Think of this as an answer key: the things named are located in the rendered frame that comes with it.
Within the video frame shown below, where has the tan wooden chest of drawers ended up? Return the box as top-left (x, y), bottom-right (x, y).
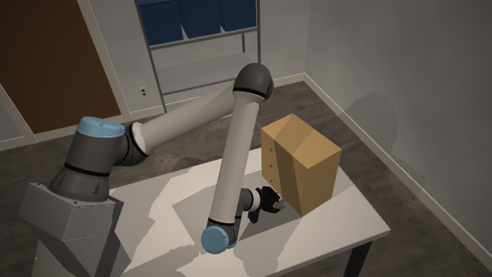
top-left (261, 113), bottom-right (342, 217)

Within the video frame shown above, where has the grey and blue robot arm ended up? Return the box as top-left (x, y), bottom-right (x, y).
top-left (49, 63), bottom-right (274, 254)

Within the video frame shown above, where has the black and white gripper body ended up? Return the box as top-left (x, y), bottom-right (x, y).
top-left (255, 186), bottom-right (280, 212)

